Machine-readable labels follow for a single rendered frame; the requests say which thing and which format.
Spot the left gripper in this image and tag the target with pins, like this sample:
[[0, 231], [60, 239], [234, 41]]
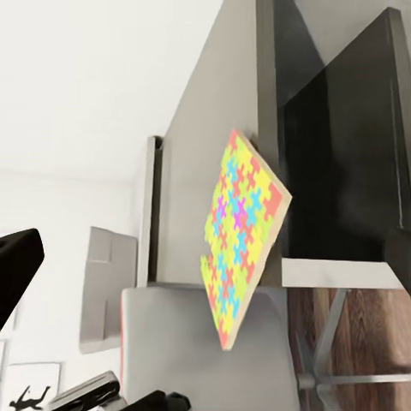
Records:
[[158, 401]]

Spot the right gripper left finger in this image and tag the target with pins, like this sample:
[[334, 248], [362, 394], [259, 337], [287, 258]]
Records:
[[21, 255]]

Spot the toy box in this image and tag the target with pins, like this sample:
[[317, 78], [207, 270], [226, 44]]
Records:
[[111, 267]]

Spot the swivel chair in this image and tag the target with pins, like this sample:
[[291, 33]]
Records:
[[170, 343]]

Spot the desk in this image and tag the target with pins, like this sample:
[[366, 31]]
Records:
[[322, 91]]

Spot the jigsaw puzzle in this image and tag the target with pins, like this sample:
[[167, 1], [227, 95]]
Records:
[[249, 204]]

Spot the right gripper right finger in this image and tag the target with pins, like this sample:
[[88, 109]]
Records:
[[397, 253]]

